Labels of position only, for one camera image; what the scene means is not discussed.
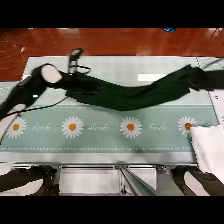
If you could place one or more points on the dark green garment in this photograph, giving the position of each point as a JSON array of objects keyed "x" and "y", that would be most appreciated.
[{"x": 133, "y": 95}]

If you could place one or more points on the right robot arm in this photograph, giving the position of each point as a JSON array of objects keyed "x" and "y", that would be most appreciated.
[{"x": 208, "y": 80}]

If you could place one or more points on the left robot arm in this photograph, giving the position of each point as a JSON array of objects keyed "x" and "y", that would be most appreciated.
[{"x": 30, "y": 86}]

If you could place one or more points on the white garment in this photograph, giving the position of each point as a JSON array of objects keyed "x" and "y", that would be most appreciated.
[{"x": 210, "y": 150}]

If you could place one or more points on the silver frame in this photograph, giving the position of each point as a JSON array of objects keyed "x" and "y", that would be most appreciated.
[{"x": 133, "y": 180}]

